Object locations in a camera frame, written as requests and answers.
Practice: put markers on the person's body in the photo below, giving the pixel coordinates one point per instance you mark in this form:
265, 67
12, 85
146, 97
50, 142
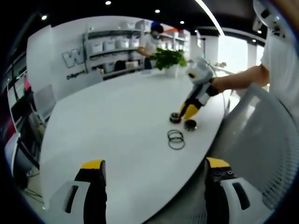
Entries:
282, 70

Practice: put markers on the white table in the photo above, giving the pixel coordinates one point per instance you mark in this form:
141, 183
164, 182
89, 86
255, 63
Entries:
116, 121

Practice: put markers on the white mesh office chair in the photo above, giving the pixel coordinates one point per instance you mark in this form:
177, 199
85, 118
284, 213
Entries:
264, 140

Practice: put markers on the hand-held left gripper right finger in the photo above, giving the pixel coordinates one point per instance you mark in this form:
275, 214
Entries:
224, 193

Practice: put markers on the green potted plant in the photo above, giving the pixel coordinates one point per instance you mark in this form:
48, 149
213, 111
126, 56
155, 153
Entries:
169, 58

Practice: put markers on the person's right forearm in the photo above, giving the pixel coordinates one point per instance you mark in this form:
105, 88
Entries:
243, 78

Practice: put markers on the white headset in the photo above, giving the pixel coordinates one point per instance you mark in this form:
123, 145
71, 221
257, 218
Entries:
269, 16

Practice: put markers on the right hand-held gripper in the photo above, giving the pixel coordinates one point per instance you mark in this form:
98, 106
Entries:
198, 74

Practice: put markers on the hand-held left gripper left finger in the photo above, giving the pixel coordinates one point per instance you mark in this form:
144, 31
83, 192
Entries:
79, 193

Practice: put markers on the white storage shelf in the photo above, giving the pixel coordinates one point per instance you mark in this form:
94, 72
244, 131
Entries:
112, 46

